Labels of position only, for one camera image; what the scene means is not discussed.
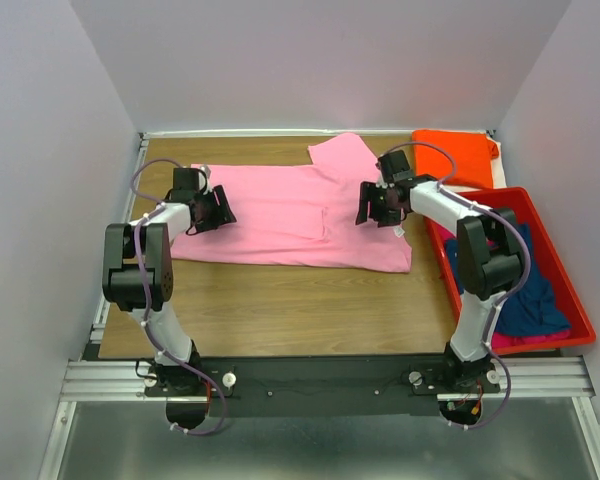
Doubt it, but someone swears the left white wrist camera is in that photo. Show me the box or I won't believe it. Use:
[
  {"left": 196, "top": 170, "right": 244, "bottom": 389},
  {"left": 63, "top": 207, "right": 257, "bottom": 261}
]
[{"left": 197, "top": 164, "right": 211, "bottom": 193}]

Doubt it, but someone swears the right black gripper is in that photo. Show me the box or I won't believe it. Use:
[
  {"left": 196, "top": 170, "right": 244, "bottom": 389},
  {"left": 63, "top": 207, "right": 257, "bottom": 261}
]
[{"left": 353, "top": 181, "right": 401, "bottom": 228}]

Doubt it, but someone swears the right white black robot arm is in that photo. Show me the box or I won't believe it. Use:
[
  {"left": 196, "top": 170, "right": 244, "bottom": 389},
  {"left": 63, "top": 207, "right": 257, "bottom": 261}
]
[{"left": 356, "top": 149, "right": 531, "bottom": 395}]

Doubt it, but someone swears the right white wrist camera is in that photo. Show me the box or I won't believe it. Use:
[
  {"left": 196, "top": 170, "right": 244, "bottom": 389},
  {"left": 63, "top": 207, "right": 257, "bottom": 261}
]
[{"left": 375, "top": 181, "right": 392, "bottom": 190}]

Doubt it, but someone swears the folded orange t shirt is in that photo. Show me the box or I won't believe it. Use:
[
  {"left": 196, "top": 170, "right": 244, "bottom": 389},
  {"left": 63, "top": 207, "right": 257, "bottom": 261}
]
[{"left": 412, "top": 129, "right": 499, "bottom": 189}]

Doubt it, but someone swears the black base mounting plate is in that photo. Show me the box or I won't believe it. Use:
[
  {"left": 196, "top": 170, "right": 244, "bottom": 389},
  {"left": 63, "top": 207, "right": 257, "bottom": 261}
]
[{"left": 141, "top": 354, "right": 501, "bottom": 431}]

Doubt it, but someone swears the magenta t shirt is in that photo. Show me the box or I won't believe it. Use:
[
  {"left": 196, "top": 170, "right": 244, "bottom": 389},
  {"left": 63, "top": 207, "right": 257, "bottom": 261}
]
[{"left": 437, "top": 227, "right": 571, "bottom": 350}]

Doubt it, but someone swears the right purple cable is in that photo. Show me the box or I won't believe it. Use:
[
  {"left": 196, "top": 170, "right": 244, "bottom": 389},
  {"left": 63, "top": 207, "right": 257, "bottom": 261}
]
[{"left": 387, "top": 141, "right": 534, "bottom": 431}]

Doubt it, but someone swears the light pink t shirt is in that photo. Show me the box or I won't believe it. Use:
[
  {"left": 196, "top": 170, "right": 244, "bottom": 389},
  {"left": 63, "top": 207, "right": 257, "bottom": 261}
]
[{"left": 171, "top": 133, "right": 412, "bottom": 273}]

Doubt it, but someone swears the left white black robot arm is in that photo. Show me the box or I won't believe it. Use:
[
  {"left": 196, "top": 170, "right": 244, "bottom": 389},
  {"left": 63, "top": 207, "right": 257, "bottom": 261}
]
[{"left": 102, "top": 163, "right": 237, "bottom": 395}]

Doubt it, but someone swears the red plastic bin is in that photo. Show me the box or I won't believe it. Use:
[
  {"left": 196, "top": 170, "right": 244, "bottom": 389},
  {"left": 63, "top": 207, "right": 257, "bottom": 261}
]
[{"left": 424, "top": 186, "right": 597, "bottom": 357}]

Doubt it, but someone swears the navy blue t shirt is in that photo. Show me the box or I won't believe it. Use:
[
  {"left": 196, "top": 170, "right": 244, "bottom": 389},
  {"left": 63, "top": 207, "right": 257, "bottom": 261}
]
[{"left": 442, "top": 222, "right": 573, "bottom": 339}]

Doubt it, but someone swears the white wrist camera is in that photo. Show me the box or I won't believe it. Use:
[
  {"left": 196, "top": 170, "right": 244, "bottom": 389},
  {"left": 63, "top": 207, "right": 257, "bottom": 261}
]
[
  {"left": 197, "top": 164, "right": 211, "bottom": 193},
  {"left": 375, "top": 181, "right": 392, "bottom": 190}
]

